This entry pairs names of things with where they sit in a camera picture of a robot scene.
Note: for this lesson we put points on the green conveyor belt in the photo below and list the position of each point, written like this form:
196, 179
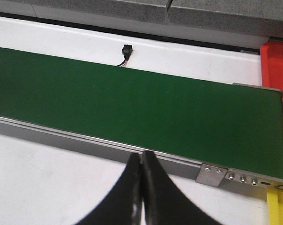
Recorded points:
230, 125

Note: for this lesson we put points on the yellow plastic tray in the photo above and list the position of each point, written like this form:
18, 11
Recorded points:
275, 206

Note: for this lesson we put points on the grey granite slab right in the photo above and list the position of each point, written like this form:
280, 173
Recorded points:
262, 18

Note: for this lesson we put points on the grey granite slab left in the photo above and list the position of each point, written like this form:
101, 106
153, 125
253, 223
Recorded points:
139, 10

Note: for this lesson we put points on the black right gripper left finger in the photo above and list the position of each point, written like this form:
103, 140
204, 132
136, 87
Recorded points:
123, 204

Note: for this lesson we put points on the red plastic tray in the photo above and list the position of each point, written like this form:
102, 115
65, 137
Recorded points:
272, 64

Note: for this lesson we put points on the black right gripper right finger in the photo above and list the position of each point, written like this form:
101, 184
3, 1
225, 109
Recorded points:
164, 203

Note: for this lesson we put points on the aluminium conveyor frame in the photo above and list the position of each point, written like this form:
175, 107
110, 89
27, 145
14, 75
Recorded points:
203, 172

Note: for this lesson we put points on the grey granite slab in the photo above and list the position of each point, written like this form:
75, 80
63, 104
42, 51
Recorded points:
139, 10
262, 18

